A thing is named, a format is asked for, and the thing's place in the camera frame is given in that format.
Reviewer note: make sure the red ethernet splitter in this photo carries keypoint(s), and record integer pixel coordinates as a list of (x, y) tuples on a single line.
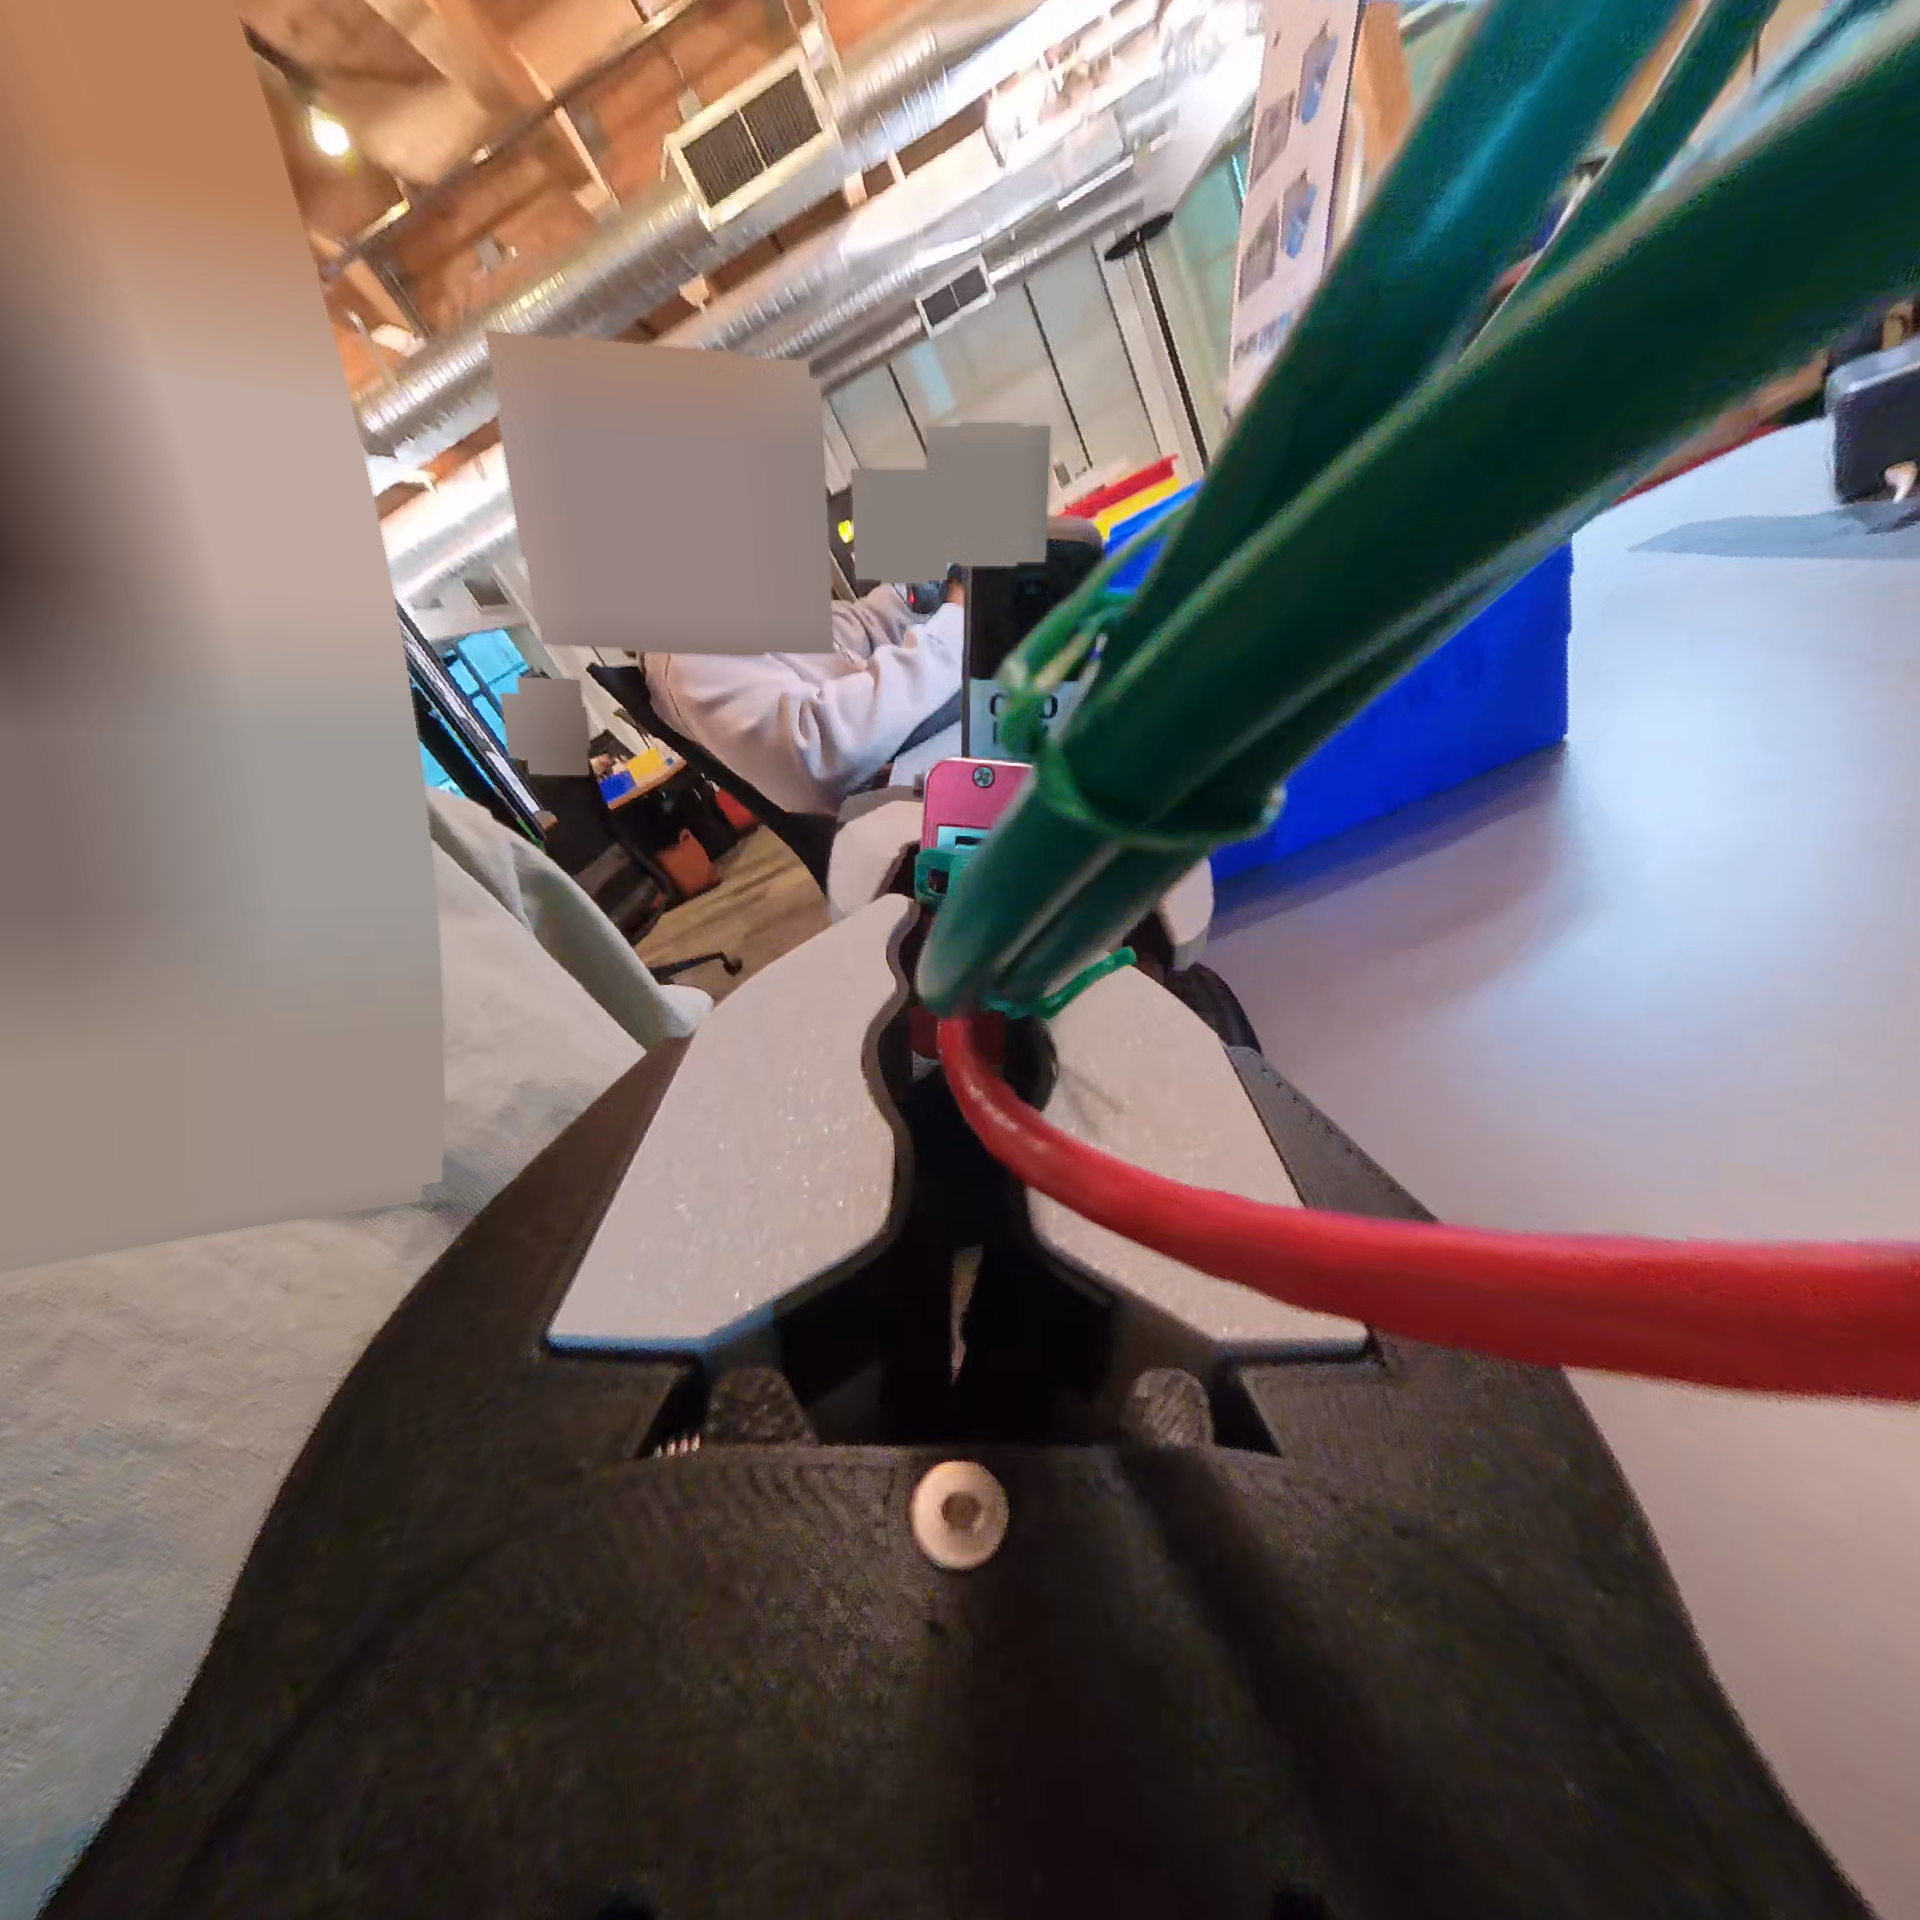
[(973, 802)]

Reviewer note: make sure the person's pale sweater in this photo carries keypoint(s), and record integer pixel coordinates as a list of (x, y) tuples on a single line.
[(224, 1425)]

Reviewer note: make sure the ceiling air vent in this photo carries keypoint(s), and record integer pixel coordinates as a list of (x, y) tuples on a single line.
[(750, 143)]

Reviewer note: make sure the large grey power box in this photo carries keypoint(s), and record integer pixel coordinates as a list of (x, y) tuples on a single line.
[(1875, 427)]

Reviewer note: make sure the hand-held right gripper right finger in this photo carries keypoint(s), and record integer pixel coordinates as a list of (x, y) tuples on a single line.
[(1201, 1108)]

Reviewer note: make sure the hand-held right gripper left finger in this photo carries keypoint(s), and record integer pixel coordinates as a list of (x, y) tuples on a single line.
[(721, 1185)]

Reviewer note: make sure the silver ventilation duct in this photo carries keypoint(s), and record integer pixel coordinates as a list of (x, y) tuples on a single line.
[(600, 269)]

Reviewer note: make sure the blue plastic bin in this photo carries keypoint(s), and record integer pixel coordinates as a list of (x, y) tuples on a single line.
[(1424, 704)]

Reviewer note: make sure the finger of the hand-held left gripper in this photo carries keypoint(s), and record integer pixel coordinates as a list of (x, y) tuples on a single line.
[(1188, 908), (873, 855)]

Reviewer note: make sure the ceiling lamp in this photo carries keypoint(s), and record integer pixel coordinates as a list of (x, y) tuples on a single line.
[(329, 133)]

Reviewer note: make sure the black floor lamp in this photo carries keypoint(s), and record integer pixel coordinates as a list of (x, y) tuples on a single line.
[(1148, 228)]

